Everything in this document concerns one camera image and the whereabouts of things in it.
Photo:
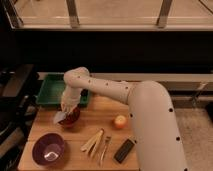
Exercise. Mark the wooden tongs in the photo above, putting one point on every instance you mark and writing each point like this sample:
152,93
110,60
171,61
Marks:
91,146

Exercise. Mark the red bowl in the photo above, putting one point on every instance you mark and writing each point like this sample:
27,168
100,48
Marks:
68,120

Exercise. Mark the purple bowl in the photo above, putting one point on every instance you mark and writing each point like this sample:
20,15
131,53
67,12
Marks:
48,149

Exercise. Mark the black rectangular block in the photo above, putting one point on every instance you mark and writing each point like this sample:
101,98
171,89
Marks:
123,150

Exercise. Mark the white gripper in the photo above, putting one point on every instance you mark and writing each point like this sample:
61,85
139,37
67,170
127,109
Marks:
68,104

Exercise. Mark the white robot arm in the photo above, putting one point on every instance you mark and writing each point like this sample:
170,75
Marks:
158,142

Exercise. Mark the orange fruit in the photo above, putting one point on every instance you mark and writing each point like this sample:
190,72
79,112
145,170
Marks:
120,121

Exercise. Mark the wooden cutting board table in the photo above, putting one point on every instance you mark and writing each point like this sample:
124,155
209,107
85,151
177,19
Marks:
99,113

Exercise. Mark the green plastic tray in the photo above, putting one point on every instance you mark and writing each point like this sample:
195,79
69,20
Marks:
51,90

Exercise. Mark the metal fork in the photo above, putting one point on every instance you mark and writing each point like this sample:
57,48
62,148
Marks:
106,143

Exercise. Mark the light blue towel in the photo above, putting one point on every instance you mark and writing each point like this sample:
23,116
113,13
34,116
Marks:
59,116

